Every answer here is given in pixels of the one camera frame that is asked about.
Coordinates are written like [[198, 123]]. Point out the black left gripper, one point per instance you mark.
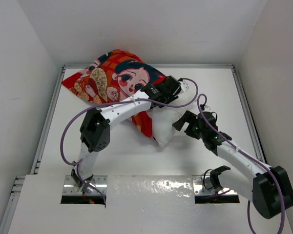
[[171, 96]]

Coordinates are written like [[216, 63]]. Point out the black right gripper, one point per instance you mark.
[[188, 117]]

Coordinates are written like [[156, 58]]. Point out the white pillow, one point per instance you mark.
[[162, 120]]

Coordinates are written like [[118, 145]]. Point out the red patterned pillowcase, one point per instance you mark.
[[112, 77]]

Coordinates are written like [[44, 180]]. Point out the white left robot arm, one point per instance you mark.
[[98, 123]]

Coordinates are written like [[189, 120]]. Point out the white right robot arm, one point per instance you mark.
[[268, 188]]

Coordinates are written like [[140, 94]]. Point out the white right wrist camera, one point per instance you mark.
[[207, 108]]

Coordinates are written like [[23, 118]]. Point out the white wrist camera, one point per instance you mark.
[[207, 108], [184, 87]]

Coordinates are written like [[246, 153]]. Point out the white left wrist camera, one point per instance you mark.
[[184, 87]]

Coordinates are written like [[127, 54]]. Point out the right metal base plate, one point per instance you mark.
[[203, 190]]

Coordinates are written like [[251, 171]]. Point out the metal base plate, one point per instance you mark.
[[70, 188], [203, 190]]

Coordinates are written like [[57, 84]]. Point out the aluminium table frame rail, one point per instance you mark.
[[249, 118]]

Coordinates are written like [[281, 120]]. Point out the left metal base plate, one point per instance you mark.
[[70, 188]]

